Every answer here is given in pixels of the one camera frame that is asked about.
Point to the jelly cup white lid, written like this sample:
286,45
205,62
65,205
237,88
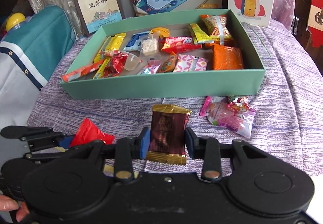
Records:
131,62

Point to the person's left hand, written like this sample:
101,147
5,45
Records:
8,204

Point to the teal and white cushion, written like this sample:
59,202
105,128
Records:
29,56

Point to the purple striped tablecloth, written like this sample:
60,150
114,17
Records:
288,121

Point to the yellow green candy bar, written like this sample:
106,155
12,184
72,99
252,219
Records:
199,36

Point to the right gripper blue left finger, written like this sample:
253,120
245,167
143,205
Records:
141,143

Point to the blue wafer snack packet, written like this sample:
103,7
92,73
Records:
134,45

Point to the mint green cardboard box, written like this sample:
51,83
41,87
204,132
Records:
203,52

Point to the pink translucent candy bag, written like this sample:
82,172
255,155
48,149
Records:
215,110

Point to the red gift box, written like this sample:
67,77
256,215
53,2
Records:
315,22

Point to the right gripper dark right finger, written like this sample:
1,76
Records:
195,145

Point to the floral candy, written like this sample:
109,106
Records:
238,103

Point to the pink patterned white packet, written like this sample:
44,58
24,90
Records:
189,63

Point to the yellow snack packet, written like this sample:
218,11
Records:
101,70

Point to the yellow cap bottle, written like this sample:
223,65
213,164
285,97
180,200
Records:
14,20

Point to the rainbow Skittles packet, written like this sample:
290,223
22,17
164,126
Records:
179,45

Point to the orange foil snack packet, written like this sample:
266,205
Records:
227,58

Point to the brown pineapple cake box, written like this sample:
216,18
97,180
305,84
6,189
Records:
97,13

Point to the clear bag white candy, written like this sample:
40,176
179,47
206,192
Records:
149,47

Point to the pink blue small packet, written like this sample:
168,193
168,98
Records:
151,67

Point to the dark red gold packet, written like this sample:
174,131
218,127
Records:
167,144

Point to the red orange long packet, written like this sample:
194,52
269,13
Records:
82,71

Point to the yellow wavy snack bar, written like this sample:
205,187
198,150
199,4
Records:
109,47

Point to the yellow orange packet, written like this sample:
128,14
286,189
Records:
161,31

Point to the red cartoon girl packet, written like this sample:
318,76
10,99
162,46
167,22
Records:
89,132

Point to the orange striped cracker packet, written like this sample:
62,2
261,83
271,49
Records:
217,29

